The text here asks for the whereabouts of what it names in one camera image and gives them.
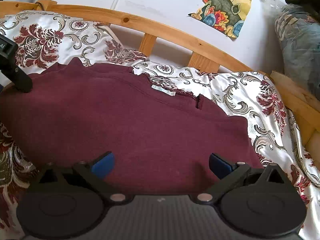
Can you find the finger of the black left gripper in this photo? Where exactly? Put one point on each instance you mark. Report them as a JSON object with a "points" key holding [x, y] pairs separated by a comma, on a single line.
{"points": [[18, 77]]}

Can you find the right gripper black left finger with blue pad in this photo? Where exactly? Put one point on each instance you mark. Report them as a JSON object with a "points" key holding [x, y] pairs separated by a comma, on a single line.
{"points": [[81, 183]]}

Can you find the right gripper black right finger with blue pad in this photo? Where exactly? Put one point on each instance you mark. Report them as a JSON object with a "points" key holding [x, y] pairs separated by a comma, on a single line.
{"points": [[239, 174]]}

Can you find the maroon knit garment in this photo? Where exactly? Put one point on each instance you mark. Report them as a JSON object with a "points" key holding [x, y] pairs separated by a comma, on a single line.
{"points": [[161, 143]]}

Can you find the white floral bedspread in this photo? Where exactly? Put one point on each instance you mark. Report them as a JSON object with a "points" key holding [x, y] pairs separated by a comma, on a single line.
{"points": [[45, 38]]}

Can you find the grey blue bundled bedding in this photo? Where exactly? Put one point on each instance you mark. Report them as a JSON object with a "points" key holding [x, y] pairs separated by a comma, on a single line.
{"points": [[297, 29]]}

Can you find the landscape painting poster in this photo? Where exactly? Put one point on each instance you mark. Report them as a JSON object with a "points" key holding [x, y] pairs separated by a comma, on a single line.
{"points": [[226, 16]]}

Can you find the wooden bed frame rail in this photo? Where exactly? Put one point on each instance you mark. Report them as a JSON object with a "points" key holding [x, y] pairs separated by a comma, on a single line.
{"points": [[204, 57]]}

